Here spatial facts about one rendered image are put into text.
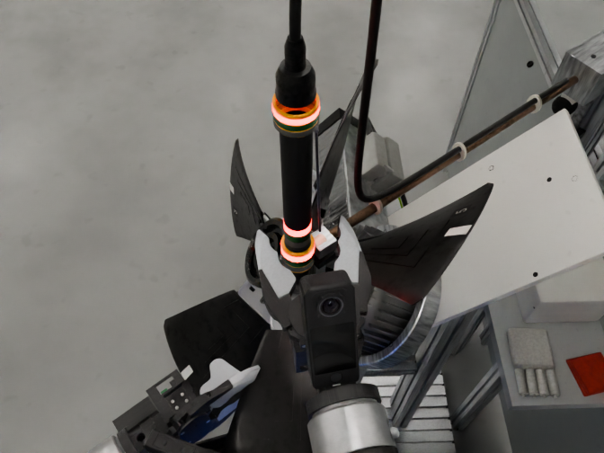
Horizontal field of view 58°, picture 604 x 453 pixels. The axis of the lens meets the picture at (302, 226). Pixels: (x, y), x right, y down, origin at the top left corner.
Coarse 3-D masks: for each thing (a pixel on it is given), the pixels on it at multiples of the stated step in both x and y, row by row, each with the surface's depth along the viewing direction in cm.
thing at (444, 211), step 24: (480, 192) 72; (432, 216) 76; (456, 216) 70; (360, 240) 84; (384, 240) 76; (408, 240) 72; (432, 240) 68; (456, 240) 65; (384, 264) 70; (408, 264) 66; (432, 264) 64; (384, 288) 66; (408, 288) 63
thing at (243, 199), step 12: (240, 156) 111; (240, 168) 110; (240, 180) 111; (240, 192) 112; (252, 192) 104; (240, 204) 115; (252, 204) 105; (240, 216) 118; (252, 216) 108; (240, 228) 121; (252, 228) 113
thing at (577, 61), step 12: (600, 36) 93; (576, 48) 91; (588, 48) 91; (600, 48) 91; (564, 60) 92; (576, 60) 90; (588, 60) 89; (600, 60) 89; (564, 72) 93; (576, 72) 91; (588, 72) 89; (600, 72) 88; (552, 84) 96; (576, 84) 92; (588, 84) 90; (600, 84) 91; (576, 96) 93; (588, 96) 92
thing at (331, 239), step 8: (320, 232) 74; (328, 232) 74; (328, 240) 73; (336, 240) 73; (320, 248) 73; (328, 248) 73; (320, 256) 74; (328, 256) 74; (320, 264) 74; (312, 272) 78; (320, 272) 77; (296, 296) 78
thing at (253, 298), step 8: (240, 288) 98; (248, 288) 97; (256, 288) 97; (240, 296) 98; (248, 296) 98; (256, 296) 97; (248, 304) 98; (256, 304) 98; (264, 304) 97; (264, 312) 98
